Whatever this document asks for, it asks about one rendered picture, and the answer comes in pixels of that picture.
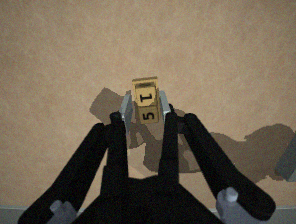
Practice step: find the tan cube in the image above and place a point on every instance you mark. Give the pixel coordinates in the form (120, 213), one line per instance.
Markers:
(145, 94)
(148, 114)

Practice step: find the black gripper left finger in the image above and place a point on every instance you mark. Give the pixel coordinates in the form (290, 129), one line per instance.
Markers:
(61, 202)

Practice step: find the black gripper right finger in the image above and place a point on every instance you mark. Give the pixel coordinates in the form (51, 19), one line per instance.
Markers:
(239, 200)

